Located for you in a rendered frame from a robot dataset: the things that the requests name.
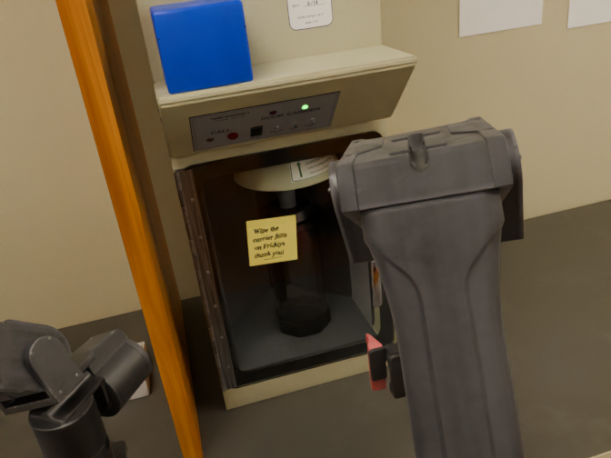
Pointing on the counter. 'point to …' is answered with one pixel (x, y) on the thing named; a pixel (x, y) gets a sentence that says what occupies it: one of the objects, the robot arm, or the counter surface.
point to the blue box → (202, 44)
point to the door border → (188, 197)
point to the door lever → (375, 284)
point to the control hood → (286, 76)
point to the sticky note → (272, 240)
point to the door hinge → (198, 272)
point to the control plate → (226, 120)
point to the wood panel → (133, 202)
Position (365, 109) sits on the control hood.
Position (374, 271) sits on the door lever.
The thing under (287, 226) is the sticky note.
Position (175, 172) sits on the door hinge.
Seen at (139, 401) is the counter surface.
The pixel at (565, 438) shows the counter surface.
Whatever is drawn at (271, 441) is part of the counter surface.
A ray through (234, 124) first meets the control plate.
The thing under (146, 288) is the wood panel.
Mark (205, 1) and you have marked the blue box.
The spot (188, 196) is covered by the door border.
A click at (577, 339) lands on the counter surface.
